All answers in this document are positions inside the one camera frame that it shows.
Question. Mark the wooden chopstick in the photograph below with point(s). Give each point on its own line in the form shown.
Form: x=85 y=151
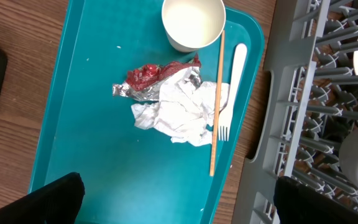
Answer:
x=217 y=106

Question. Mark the teal plastic tray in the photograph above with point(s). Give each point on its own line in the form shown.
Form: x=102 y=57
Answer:
x=132 y=175

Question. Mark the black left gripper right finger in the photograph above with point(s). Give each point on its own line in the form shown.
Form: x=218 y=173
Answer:
x=299 y=204

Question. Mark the grey dishwasher rack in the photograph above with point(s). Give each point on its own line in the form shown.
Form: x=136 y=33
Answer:
x=312 y=107

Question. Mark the white plastic fork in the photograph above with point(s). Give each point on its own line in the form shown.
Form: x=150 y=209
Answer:
x=225 y=116

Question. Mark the white paper cup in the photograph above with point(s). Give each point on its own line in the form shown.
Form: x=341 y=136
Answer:
x=193 y=24

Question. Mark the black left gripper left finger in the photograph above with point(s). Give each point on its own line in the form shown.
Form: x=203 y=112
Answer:
x=58 y=202

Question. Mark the crumpled white napkin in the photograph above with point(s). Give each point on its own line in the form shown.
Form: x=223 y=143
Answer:
x=184 y=110

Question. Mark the red foil wrapper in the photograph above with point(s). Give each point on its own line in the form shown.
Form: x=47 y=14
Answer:
x=144 y=83

